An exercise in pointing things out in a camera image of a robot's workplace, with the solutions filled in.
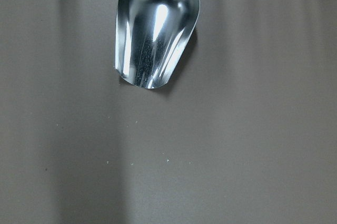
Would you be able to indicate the shiny metal scoop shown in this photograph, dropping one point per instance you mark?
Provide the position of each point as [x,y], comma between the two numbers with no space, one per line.
[150,38]

